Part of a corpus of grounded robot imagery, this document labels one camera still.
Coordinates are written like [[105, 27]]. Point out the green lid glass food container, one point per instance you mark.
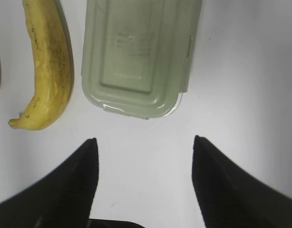
[[137, 54]]

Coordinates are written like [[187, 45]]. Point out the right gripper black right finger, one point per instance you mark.
[[229, 197]]

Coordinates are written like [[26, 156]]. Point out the yellow banana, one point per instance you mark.
[[53, 79]]

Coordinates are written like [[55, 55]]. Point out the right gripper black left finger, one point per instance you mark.
[[62, 199]]

